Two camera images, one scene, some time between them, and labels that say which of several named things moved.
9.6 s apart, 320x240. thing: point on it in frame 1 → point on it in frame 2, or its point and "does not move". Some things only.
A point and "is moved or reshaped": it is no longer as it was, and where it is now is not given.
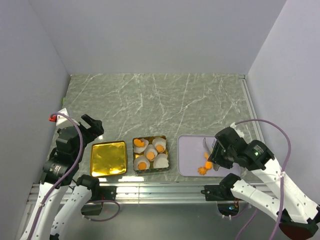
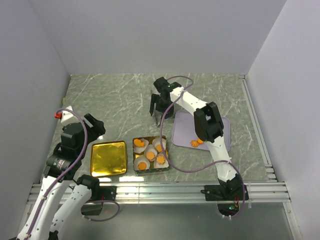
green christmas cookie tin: [150, 154] does not move
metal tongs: [215, 166] is moved or reshaped
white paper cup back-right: [159, 144] does not move
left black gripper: [96, 128] does not move
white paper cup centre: [150, 152] does not move
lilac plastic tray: [190, 151] → [184, 131]
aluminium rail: [149, 194] does not move
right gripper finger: [215, 155] → [155, 98]
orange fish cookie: [138, 143] does not move
